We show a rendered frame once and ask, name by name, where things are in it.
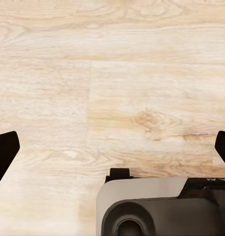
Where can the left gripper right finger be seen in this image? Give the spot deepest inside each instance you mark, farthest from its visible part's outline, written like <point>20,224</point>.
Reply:
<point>220,144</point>

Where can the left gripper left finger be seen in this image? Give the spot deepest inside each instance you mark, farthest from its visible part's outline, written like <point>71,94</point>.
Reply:
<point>9,147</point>

